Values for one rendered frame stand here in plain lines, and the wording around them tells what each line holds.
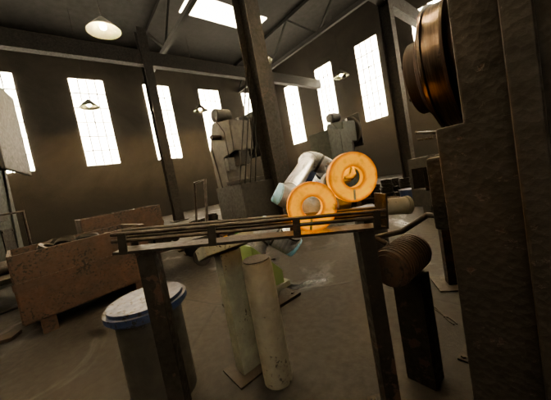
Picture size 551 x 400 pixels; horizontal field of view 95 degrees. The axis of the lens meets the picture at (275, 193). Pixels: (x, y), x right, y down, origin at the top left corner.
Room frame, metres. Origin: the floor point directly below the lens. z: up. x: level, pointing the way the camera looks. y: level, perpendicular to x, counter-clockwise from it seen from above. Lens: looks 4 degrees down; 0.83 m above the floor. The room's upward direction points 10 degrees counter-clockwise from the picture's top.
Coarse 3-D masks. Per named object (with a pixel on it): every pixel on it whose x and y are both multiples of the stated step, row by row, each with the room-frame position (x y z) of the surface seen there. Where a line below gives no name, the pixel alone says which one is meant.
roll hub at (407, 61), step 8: (408, 48) 0.98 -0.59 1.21; (408, 56) 0.96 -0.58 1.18; (408, 64) 0.95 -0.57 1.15; (408, 72) 0.95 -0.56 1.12; (408, 80) 0.95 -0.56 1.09; (416, 80) 0.94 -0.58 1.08; (408, 88) 0.96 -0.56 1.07; (416, 88) 0.95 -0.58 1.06; (416, 96) 0.96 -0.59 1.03; (416, 104) 0.99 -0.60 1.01; (424, 104) 0.98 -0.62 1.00; (424, 112) 1.03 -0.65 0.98
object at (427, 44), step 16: (432, 16) 0.84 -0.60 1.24; (416, 32) 0.85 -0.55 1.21; (432, 32) 0.82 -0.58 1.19; (416, 48) 0.84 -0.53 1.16; (432, 48) 0.81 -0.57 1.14; (432, 64) 0.82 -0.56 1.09; (432, 80) 0.83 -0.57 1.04; (432, 96) 0.85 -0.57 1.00; (448, 96) 0.83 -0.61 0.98; (432, 112) 0.88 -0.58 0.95; (448, 112) 0.87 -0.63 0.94
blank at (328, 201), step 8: (304, 184) 0.76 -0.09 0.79; (312, 184) 0.76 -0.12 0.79; (320, 184) 0.76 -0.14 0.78; (296, 192) 0.76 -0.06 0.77; (304, 192) 0.76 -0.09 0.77; (312, 192) 0.76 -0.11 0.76; (320, 192) 0.76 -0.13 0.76; (328, 192) 0.76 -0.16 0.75; (288, 200) 0.76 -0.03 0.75; (296, 200) 0.76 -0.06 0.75; (320, 200) 0.78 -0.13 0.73; (328, 200) 0.76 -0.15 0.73; (336, 200) 0.77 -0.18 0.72; (288, 208) 0.76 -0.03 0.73; (296, 208) 0.76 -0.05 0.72; (328, 208) 0.76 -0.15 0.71; (336, 208) 0.77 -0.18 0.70; (328, 224) 0.76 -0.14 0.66
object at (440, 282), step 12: (420, 168) 1.64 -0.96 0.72; (420, 180) 1.64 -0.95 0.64; (444, 240) 1.46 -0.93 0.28; (444, 252) 1.46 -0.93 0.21; (444, 264) 1.49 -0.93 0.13; (432, 276) 1.60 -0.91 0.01; (444, 276) 1.52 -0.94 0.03; (456, 276) 1.45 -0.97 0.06; (444, 288) 1.44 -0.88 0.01; (456, 288) 1.42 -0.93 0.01
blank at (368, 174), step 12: (348, 156) 0.77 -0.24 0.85; (360, 156) 0.77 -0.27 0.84; (336, 168) 0.76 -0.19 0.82; (360, 168) 0.77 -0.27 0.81; (372, 168) 0.77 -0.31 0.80; (336, 180) 0.76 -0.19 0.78; (360, 180) 0.79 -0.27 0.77; (372, 180) 0.77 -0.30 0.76; (336, 192) 0.76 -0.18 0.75; (348, 192) 0.77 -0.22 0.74; (360, 192) 0.77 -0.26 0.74
